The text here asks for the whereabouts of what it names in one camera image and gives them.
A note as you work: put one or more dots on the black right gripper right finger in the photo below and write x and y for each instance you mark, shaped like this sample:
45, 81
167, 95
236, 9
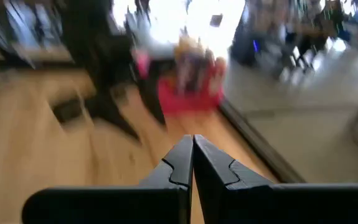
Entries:
275, 205

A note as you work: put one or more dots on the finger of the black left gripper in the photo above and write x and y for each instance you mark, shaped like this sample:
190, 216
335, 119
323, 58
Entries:
153, 102
116, 121

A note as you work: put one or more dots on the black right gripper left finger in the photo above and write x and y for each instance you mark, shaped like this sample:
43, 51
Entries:
119, 205

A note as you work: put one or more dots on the large purple paint bottle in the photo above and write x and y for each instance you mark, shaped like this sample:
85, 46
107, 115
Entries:
194, 70

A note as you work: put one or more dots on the large yellow paint bottle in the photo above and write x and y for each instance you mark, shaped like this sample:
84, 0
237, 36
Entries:
185, 46

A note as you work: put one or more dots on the large red paint bottle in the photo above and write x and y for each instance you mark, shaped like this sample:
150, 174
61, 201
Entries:
219, 73

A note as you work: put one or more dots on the pink plastic bin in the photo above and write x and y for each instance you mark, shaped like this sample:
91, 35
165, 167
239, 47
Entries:
188, 99

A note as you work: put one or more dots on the black computer tower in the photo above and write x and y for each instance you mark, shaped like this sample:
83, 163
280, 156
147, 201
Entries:
245, 37

